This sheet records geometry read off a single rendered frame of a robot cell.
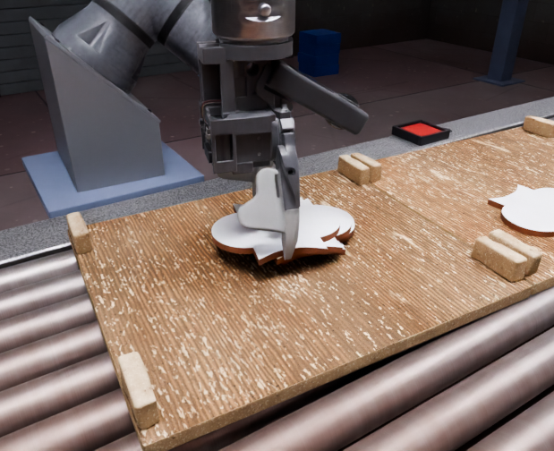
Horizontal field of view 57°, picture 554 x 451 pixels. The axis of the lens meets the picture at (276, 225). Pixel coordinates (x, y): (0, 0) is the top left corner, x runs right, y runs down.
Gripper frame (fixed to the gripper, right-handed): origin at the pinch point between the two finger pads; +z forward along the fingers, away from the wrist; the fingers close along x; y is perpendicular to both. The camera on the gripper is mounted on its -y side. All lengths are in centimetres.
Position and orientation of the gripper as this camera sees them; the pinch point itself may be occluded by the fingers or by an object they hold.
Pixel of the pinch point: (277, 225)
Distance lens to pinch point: 57.3
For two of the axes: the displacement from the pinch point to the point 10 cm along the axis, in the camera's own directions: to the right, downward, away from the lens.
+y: -9.6, 1.4, -2.4
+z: 0.0, 8.7, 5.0
